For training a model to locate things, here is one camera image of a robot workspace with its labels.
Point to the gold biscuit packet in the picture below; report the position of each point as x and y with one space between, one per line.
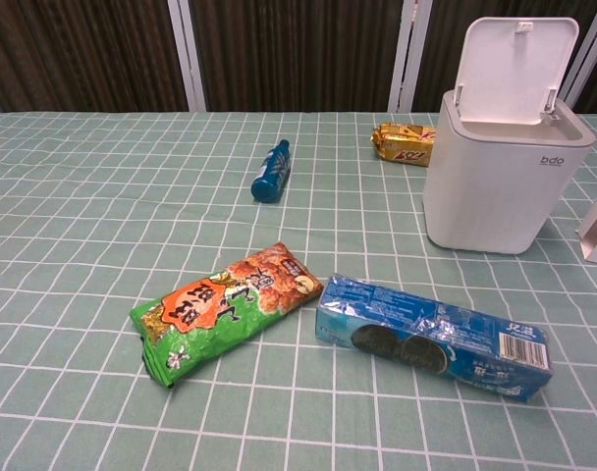
404 143

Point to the green snack bag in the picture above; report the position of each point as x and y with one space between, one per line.
220 309

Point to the blue plastic bottle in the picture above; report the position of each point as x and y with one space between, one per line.
272 171

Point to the dark slatted partition screen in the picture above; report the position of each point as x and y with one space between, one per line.
288 54

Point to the blue cookie box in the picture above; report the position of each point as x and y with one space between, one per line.
426 333

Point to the white trash bin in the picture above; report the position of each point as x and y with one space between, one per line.
495 186

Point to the green checked tablecloth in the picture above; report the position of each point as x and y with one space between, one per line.
131 221

